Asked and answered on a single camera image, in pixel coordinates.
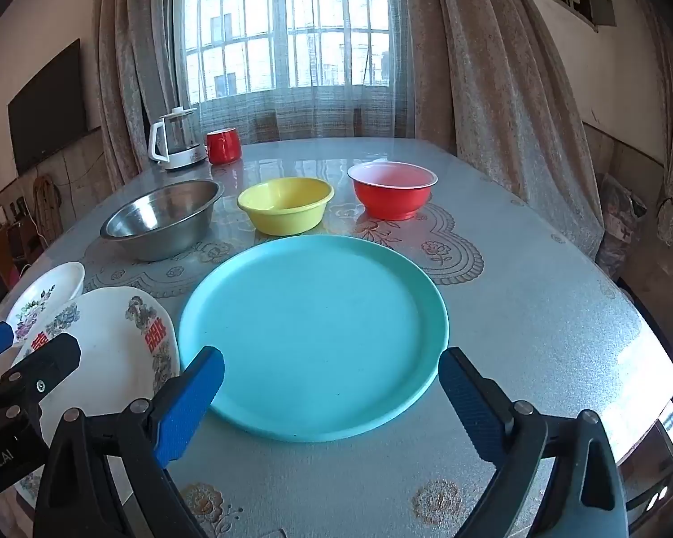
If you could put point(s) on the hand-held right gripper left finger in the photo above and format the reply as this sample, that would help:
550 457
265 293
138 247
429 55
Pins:
193 403

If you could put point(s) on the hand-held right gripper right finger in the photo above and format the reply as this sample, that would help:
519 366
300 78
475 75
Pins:
471 403

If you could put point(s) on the large white floral plate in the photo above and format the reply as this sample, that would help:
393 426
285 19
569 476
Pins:
112 336

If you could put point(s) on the small white floral plate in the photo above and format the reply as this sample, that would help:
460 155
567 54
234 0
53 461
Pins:
45 291

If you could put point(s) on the teal plastic plate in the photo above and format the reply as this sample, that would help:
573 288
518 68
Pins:
314 336

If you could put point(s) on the stainless steel bowl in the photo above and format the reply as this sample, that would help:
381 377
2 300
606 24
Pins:
162 218

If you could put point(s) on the yellow plastic bowl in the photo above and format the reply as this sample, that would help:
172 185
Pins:
286 207

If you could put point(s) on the red plastic bowl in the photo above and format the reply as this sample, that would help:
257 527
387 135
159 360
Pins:
392 196

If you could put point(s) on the bamboo folding chair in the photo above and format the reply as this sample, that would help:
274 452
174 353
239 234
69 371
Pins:
47 207

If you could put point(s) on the lace table mat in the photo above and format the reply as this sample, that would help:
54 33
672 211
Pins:
454 252

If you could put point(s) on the printed bag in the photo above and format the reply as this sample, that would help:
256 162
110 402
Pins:
617 218

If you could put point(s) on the white glass electric kettle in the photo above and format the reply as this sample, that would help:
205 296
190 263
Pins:
174 143

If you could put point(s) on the red mug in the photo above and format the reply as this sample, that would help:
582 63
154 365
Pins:
224 148

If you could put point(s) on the wooden chair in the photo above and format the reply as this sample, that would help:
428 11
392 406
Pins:
357 122
264 126

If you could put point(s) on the beige velvet curtain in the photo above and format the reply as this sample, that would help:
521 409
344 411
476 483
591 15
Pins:
123 67
482 95

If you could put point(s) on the white sheer curtain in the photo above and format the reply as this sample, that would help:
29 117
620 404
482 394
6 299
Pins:
314 117

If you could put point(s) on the barred window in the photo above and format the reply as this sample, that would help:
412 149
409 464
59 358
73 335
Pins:
280 11

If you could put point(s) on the black wall television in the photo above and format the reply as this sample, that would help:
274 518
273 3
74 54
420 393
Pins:
45 112

